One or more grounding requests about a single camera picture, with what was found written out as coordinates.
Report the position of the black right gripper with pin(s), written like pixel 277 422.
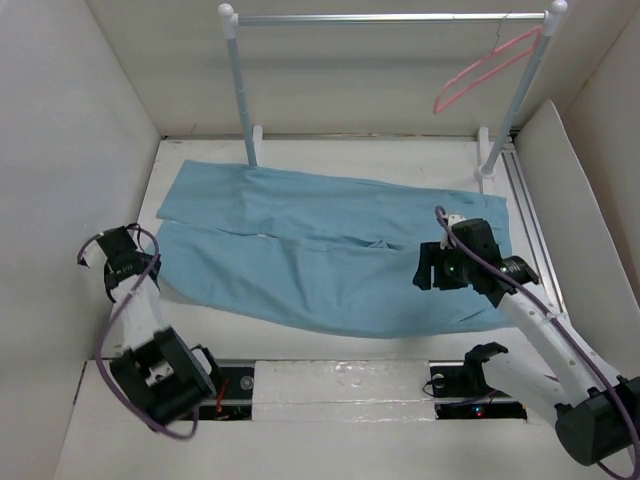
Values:
pixel 433 254

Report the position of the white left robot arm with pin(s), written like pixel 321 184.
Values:
pixel 140 356

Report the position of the pink clothes hanger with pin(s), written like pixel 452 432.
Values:
pixel 503 54

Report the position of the light blue trousers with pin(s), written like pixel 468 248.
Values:
pixel 333 255

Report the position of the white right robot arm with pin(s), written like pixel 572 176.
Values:
pixel 592 407

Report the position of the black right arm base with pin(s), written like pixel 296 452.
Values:
pixel 460 391

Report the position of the white metal clothes rack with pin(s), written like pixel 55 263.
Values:
pixel 488 151

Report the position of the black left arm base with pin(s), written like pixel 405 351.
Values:
pixel 234 392

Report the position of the aluminium side rail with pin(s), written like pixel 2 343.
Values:
pixel 539 252

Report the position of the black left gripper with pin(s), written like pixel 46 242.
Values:
pixel 156 262

